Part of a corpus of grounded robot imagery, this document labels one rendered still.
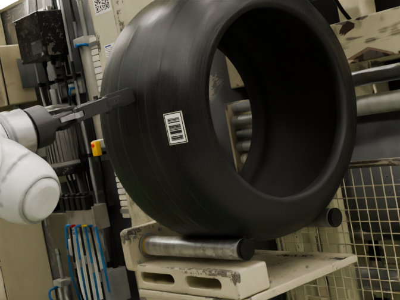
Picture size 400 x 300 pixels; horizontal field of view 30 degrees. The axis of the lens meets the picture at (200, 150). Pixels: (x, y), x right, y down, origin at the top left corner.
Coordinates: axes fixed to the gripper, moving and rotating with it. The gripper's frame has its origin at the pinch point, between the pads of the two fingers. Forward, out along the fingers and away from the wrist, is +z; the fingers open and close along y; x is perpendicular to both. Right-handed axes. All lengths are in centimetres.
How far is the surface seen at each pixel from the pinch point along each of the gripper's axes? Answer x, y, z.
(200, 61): -2.3, -12.2, 12.7
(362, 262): 83, 46, 107
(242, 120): 19, 34, 61
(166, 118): 5.8, -9.2, 3.2
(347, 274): 71, 22, 72
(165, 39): -8.3, -7.4, 9.8
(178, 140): 10.3, -10.5, 3.3
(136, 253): 36.7, 25.3, 8.5
